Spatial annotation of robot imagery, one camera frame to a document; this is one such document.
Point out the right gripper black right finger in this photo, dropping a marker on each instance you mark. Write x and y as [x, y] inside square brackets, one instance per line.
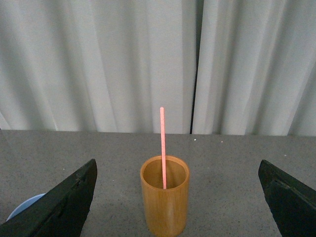
[291, 202]

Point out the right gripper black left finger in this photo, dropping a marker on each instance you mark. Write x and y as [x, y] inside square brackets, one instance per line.
[61, 212]

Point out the light blue plastic cup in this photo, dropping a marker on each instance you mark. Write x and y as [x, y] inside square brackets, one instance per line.
[24, 205]

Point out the bamboo chopstick holder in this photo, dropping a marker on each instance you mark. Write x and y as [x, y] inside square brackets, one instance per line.
[165, 209]

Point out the white pleated curtain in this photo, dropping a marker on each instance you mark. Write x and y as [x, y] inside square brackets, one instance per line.
[234, 67]

